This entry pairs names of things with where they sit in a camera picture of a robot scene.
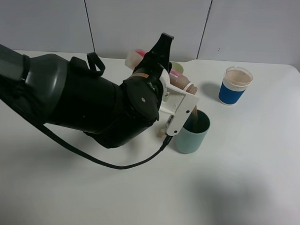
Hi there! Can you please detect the pale green plastic cup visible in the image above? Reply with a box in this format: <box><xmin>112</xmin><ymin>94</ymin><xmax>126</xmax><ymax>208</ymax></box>
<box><xmin>170</xmin><ymin>61</ymin><xmax>184</xmax><ymax>76</ymax></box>

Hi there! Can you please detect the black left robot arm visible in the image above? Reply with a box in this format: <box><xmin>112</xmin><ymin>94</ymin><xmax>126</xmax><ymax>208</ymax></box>
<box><xmin>0</xmin><ymin>33</ymin><xmax>173</xmax><ymax>149</ymax></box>

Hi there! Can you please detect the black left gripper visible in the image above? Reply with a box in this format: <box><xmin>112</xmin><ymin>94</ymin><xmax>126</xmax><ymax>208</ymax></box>
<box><xmin>122</xmin><ymin>33</ymin><xmax>174</xmax><ymax>110</ymax></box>

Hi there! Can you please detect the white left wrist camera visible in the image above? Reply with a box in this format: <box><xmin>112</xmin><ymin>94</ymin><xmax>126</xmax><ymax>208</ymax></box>
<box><xmin>160</xmin><ymin>70</ymin><xmax>199</xmax><ymax>137</ymax></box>

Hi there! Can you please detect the clear plastic beverage bottle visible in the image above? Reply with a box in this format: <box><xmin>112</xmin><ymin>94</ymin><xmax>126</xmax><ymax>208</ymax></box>
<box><xmin>125</xmin><ymin>49</ymin><xmax>198</xmax><ymax>95</ymax></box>

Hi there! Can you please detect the blue sleeved paper cup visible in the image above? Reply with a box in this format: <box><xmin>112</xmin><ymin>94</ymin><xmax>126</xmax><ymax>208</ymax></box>
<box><xmin>218</xmin><ymin>67</ymin><xmax>253</xmax><ymax>106</ymax></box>

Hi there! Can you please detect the brown beverage spill puddle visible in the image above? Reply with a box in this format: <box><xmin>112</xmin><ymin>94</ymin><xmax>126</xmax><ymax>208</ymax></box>
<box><xmin>157</xmin><ymin>128</ymin><xmax>165</xmax><ymax>138</ymax></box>

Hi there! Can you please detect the teal plastic cup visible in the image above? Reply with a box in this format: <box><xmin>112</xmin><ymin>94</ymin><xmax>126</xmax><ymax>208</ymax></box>
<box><xmin>174</xmin><ymin>110</ymin><xmax>211</xmax><ymax>154</ymax></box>

